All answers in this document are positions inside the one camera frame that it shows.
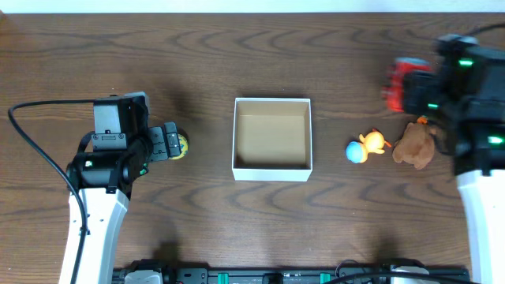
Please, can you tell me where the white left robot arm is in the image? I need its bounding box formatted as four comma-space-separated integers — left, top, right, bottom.
59, 121, 185, 283

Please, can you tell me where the red toy truck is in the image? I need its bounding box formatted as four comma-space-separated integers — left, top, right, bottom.
381, 57, 432, 112

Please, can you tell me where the brown plush bear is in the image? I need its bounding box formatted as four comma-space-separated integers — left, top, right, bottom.
392, 117, 436, 170

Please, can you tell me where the yellow ball with blue letters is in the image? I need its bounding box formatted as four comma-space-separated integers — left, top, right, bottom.
168, 134, 189, 160

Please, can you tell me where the white cardboard box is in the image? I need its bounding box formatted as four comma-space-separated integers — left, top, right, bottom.
231, 98, 313, 182

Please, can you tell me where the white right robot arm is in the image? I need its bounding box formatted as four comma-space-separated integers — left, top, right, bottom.
402, 34, 504, 283

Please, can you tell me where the orange duck toy blue cap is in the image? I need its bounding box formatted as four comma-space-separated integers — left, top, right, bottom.
346, 129, 392, 163

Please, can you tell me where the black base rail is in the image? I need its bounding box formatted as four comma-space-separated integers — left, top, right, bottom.
111, 259, 471, 284

